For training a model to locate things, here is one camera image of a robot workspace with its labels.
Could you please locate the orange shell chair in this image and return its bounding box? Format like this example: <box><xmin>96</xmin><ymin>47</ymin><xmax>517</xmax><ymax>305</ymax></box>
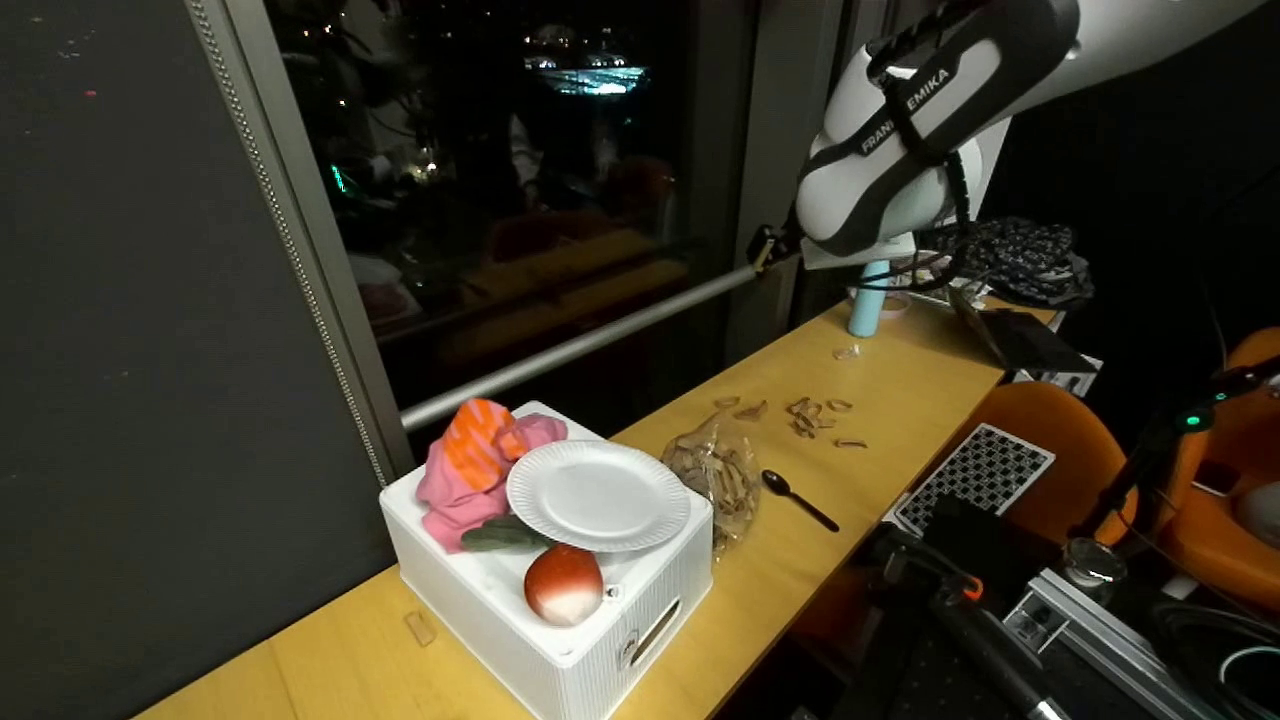
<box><xmin>992</xmin><ymin>324</ymin><xmax>1280</xmax><ymax>619</ymax></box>

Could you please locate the brown crumpled object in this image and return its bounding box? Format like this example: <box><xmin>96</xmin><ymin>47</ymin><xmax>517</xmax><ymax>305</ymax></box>
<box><xmin>661</xmin><ymin>413</ymin><xmax>766</xmax><ymax>550</ymax></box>

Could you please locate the grey metal corner bracket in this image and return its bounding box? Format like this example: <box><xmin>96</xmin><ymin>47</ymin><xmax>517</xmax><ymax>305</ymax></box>
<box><xmin>999</xmin><ymin>590</ymin><xmax>1070</xmax><ymax>664</ymax></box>

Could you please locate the white box with slot handle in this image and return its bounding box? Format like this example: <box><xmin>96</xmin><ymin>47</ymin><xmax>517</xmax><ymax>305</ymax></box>
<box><xmin>376</xmin><ymin>396</ymin><xmax>718</xmax><ymax>720</ymax></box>

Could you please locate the grey window frame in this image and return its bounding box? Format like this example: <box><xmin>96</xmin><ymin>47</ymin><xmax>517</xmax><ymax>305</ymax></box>
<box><xmin>179</xmin><ymin>0</ymin><xmax>417</xmax><ymax>476</ymax></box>

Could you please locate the orange cloth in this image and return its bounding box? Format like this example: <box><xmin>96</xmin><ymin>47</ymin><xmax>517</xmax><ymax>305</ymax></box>
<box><xmin>441</xmin><ymin>396</ymin><xmax>531</xmax><ymax>497</ymax></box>

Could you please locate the coiled black cable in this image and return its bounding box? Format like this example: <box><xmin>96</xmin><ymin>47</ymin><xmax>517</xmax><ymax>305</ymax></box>
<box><xmin>1146</xmin><ymin>595</ymin><xmax>1280</xmax><ymax>720</ymax></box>

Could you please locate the pink cloth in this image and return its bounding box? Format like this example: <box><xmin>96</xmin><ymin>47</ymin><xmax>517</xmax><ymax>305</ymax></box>
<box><xmin>410</xmin><ymin>407</ymin><xmax>574</xmax><ymax>555</ymax></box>

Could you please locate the black white speckled cloth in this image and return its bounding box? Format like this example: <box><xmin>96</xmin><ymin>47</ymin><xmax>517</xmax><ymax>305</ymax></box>
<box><xmin>933</xmin><ymin>210</ymin><xmax>1101</xmax><ymax>311</ymax></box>

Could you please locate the dark green cloth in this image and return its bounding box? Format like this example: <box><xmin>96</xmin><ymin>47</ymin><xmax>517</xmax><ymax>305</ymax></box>
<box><xmin>459</xmin><ymin>512</ymin><xmax>553</xmax><ymax>555</ymax></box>

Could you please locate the white paper plate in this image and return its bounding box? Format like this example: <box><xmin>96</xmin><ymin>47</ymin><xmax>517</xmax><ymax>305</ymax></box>
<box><xmin>498</xmin><ymin>435</ymin><xmax>695</xmax><ymax>559</ymax></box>

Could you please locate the light blue cylinder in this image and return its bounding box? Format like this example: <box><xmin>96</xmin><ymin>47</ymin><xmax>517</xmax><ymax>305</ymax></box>
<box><xmin>839</xmin><ymin>257</ymin><xmax>898</xmax><ymax>338</ymax></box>

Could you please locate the small dark marker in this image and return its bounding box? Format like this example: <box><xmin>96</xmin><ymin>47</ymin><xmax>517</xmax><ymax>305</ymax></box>
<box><xmin>756</xmin><ymin>462</ymin><xmax>843</xmax><ymax>534</ymax></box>

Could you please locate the dark window pillar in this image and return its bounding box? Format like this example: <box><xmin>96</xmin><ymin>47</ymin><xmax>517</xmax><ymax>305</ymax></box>
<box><xmin>725</xmin><ymin>0</ymin><xmax>835</xmax><ymax>355</ymax></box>

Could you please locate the grey metal handrail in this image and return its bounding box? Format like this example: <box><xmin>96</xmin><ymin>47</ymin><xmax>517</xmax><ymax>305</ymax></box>
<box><xmin>396</xmin><ymin>257</ymin><xmax>775</xmax><ymax>430</ymax></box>

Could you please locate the black camera stand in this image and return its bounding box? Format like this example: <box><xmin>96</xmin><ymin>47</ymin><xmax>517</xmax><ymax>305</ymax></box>
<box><xmin>877</xmin><ymin>532</ymin><xmax>1070</xmax><ymax>720</ymax></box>

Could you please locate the aluminium extrusion rail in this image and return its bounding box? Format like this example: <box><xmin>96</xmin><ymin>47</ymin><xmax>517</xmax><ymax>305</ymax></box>
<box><xmin>1030</xmin><ymin>562</ymin><xmax>1213</xmax><ymax>720</ymax></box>

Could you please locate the black flat device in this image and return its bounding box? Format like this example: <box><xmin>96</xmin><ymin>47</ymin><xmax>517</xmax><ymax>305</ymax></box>
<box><xmin>958</xmin><ymin>300</ymin><xmax>1107</xmax><ymax>396</ymax></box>

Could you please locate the black stand with green light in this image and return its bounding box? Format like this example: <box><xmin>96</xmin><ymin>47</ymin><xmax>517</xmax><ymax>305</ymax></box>
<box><xmin>1077</xmin><ymin>355</ymin><xmax>1280</xmax><ymax>590</ymax></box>

